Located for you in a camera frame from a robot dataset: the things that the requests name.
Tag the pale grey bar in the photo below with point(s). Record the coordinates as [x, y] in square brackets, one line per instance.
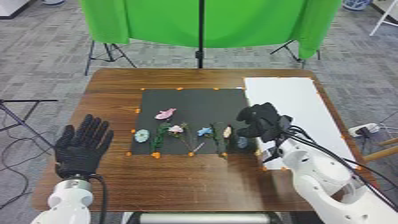
[201, 218]

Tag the black folding stand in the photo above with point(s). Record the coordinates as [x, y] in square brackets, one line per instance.
[18, 118]

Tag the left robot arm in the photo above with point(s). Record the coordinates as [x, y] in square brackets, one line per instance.
[67, 200]

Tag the black tripod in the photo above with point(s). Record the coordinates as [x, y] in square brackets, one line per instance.
[293, 53]
[108, 53]

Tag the wooden chair leg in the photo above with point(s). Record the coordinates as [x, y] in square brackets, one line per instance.
[382, 153]

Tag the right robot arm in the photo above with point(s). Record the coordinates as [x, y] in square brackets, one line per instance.
[330, 186]

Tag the black stand pole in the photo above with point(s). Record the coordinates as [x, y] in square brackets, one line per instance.
[201, 30]

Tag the pale blue flower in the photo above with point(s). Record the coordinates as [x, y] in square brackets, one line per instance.
[140, 136]

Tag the dark mat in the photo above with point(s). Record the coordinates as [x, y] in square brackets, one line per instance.
[195, 103]

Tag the white power strip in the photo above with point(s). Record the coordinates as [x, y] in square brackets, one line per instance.
[362, 129]

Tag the blue white vase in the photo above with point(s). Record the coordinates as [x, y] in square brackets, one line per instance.
[357, 4]

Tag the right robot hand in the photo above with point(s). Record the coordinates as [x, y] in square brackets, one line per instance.
[259, 118]

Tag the small pink white flower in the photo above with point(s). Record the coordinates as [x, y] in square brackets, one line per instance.
[176, 129]

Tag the green sprig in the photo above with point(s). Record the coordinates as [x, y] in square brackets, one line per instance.
[160, 135]
[217, 141]

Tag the white stand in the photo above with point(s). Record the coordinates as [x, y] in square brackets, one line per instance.
[384, 16]

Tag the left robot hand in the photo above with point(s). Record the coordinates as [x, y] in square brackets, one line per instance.
[82, 150]

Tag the white sheet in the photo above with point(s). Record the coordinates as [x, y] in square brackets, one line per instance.
[295, 103]

